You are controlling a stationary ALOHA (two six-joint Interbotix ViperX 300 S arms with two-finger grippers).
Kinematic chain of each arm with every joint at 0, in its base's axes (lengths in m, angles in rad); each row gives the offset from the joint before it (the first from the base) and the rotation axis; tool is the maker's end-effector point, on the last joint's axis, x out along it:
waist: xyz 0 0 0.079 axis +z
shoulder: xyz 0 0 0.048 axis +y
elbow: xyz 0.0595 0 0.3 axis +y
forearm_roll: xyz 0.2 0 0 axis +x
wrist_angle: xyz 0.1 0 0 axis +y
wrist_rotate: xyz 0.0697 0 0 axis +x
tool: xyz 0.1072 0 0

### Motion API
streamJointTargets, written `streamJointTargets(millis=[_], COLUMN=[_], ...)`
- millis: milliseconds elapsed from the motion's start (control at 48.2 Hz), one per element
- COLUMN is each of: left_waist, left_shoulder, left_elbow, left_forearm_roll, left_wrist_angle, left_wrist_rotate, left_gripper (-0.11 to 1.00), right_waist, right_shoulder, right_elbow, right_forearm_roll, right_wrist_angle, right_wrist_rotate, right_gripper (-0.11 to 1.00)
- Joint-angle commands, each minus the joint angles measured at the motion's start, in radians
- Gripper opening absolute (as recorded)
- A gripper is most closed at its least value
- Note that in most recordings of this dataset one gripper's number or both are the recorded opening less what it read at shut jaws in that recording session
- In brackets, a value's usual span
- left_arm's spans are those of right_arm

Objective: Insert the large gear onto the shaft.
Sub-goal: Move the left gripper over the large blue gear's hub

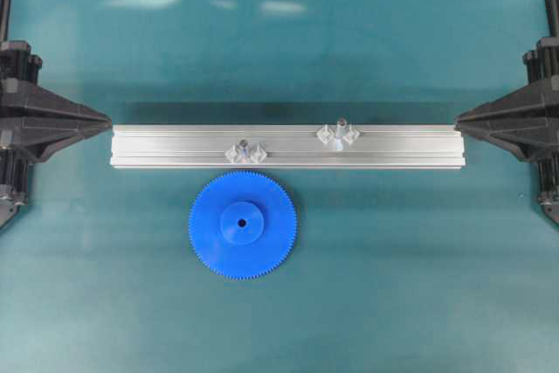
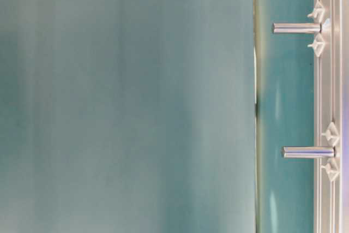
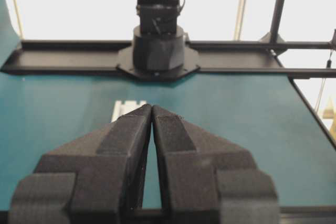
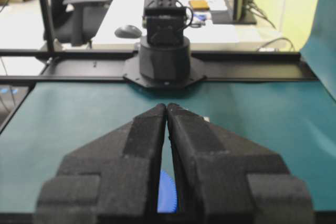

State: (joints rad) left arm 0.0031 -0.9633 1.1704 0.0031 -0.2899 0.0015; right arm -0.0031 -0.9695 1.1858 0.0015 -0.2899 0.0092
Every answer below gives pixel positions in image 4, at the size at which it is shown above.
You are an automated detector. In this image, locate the grey computer mouse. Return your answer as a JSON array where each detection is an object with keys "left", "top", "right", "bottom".
[{"left": 114, "top": 25, "right": 142, "bottom": 39}]

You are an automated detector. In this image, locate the large blue plastic gear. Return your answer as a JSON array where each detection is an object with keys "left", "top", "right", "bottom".
[{"left": 157, "top": 170, "right": 178, "bottom": 213}]

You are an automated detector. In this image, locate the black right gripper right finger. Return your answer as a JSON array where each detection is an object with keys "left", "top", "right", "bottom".
[{"left": 167, "top": 103, "right": 314, "bottom": 223}]

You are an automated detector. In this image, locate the computer monitor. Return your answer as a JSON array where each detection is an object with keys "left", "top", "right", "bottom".
[{"left": 211, "top": 0, "right": 257, "bottom": 25}]

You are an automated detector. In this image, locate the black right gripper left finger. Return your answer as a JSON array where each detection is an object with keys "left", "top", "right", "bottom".
[{"left": 34, "top": 104, "right": 166, "bottom": 223}]

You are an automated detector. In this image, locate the black office chair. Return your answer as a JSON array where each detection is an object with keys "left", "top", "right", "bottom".
[{"left": 48, "top": 0, "right": 112, "bottom": 47}]

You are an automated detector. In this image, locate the black aluminium frame rail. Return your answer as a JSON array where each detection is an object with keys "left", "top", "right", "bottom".
[{"left": 1, "top": 50, "right": 318, "bottom": 89}]

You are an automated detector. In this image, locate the teal table mat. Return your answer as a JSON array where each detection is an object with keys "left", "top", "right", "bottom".
[{"left": 1, "top": 0, "right": 335, "bottom": 222}]

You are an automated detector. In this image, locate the white desk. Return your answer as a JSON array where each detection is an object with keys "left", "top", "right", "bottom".
[{"left": 92, "top": 0, "right": 287, "bottom": 51}]

